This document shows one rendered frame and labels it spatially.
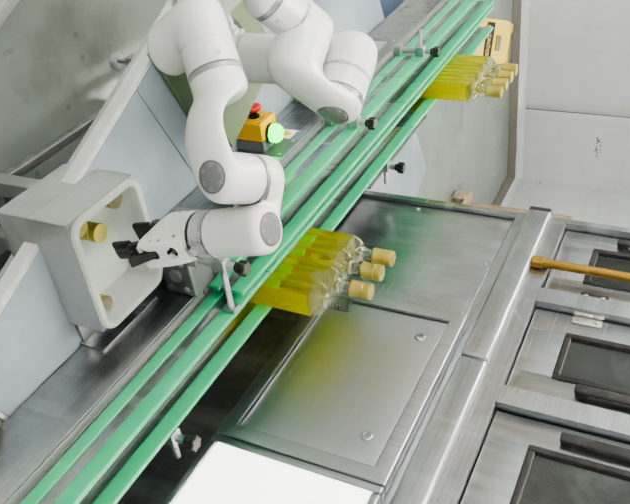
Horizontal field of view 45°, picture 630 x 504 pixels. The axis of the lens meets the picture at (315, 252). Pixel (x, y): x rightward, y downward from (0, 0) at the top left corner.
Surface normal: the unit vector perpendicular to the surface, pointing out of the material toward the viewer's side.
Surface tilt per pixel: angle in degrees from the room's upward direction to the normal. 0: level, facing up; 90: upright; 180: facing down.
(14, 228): 90
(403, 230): 90
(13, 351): 0
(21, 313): 0
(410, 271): 91
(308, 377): 90
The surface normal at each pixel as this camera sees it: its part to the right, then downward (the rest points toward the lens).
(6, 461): -0.11, -0.82
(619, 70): -0.44, 0.55
